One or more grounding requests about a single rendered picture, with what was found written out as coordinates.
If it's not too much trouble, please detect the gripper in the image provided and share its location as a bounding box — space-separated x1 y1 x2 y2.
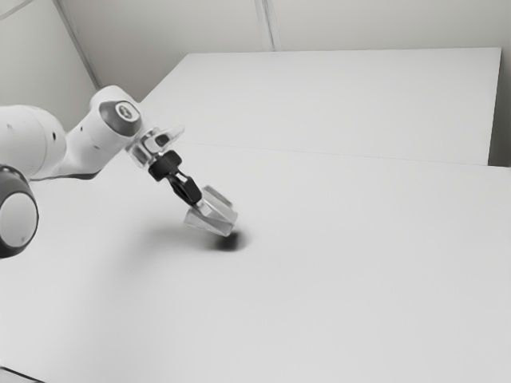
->
148 149 240 239

